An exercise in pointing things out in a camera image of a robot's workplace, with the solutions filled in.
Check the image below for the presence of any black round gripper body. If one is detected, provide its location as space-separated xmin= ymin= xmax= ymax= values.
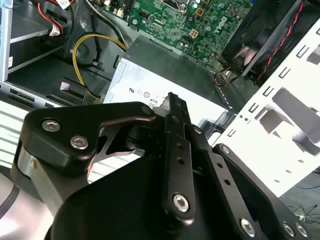
xmin=51 ymin=156 xmax=237 ymax=240

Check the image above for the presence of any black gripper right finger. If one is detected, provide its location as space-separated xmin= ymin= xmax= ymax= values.
xmin=178 ymin=96 xmax=313 ymax=240

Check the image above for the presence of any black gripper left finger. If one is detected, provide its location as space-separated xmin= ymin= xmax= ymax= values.
xmin=20 ymin=92 xmax=197 ymax=224

